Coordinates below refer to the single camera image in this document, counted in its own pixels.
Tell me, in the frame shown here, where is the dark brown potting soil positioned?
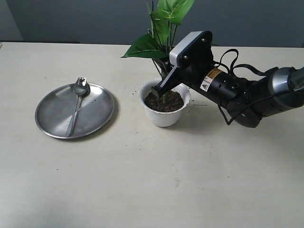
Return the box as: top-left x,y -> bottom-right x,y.
144,91 -> 184,113

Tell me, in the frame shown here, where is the white plastic flower pot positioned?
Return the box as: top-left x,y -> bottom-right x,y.
139,79 -> 190,127

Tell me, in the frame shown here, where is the artificial red flower stem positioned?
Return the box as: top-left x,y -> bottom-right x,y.
121,0 -> 195,104

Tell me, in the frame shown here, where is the round steel plate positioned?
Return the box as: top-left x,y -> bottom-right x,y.
35,83 -> 115,140

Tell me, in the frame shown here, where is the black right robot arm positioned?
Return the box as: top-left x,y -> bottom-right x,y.
152,46 -> 304,128

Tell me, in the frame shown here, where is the steel spork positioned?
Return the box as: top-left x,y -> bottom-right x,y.
65,77 -> 89,137

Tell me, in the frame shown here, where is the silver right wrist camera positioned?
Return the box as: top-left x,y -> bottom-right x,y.
169,31 -> 213,68

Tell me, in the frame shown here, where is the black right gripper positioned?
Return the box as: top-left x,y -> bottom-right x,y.
151,51 -> 249,105

